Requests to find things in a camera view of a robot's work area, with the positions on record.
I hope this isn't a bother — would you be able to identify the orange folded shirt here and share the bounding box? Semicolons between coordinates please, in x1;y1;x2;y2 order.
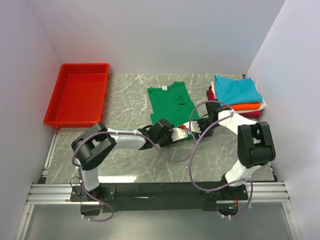
230;102;260;111

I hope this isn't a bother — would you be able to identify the teal folded shirt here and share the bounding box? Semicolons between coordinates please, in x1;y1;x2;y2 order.
214;75;263;105

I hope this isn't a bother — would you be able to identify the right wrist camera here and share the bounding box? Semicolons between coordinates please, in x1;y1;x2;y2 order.
184;120;202;139

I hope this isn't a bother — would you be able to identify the magenta folded shirt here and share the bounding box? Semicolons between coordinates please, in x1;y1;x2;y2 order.
241;110;262;119

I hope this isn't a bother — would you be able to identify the dark red folded shirt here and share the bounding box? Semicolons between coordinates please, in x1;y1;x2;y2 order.
206;86;216;101

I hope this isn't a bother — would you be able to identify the aluminium rail frame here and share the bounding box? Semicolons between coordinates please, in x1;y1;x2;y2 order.
14;131;302;240

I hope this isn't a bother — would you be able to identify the purple cable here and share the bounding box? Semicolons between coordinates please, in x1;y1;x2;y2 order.
188;100;254;219
71;124;198;222

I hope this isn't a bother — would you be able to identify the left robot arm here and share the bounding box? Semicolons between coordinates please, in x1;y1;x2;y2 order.
71;119;174;199

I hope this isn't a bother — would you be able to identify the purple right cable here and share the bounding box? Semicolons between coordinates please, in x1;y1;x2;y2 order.
188;100;254;219

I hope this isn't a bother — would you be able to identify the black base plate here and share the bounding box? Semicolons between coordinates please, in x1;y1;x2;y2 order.
69;182;250;217

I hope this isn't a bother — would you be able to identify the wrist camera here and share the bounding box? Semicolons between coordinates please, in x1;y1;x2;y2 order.
184;120;202;139
171;124;189;142

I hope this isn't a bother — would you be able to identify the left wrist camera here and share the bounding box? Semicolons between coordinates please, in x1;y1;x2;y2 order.
171;124;189;142

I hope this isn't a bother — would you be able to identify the green t shirt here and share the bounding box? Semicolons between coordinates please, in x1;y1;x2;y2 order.
147;81;200;127

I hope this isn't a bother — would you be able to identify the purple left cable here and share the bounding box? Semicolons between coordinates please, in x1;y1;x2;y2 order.
71;124;198;222

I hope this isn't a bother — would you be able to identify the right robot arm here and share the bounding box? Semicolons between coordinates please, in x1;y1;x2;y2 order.
189;108;276;192

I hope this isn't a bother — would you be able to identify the red plastic bin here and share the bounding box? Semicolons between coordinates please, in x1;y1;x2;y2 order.
43;63;109;128

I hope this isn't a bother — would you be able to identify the white folded shirt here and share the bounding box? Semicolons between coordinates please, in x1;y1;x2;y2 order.
211;81;267;114

